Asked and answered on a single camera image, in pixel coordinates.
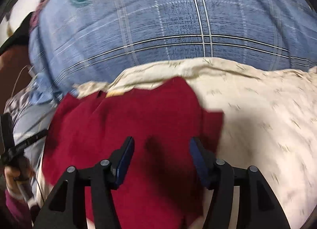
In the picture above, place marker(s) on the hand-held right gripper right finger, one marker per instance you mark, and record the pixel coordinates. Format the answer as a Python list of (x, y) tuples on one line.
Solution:
[(198, 159)]

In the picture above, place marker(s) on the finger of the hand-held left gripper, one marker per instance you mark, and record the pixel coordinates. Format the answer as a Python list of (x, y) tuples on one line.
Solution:
[(32, 138)]

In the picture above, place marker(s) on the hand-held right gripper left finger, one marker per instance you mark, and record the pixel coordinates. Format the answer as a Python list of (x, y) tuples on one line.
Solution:
[(125, 162)]

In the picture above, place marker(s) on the red fleece garment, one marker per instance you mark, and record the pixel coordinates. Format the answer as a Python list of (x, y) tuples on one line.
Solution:
[(148, 110)]

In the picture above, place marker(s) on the person's left hand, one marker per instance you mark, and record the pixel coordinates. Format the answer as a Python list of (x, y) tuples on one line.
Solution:
[(11, 174)]

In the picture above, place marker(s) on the grey patterned bed sheet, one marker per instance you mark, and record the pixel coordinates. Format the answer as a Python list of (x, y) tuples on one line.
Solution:
[(27, 117)]

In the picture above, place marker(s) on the brown wooden furniture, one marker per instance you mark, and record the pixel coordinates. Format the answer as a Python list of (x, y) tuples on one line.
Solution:
[(12, 75)]

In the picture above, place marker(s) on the cream leaf-print sheet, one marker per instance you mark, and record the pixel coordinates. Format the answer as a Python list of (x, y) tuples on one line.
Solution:
[(260, 120)]

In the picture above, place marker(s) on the black object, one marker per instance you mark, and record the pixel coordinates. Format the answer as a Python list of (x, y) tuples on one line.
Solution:
[(17, 38)]

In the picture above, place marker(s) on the maroon patterned cloth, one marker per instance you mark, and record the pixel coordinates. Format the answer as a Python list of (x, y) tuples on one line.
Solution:
[(42, 3)]

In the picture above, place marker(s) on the blue plaid quilt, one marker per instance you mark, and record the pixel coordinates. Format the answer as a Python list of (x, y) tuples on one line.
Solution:
[(173, 20)]

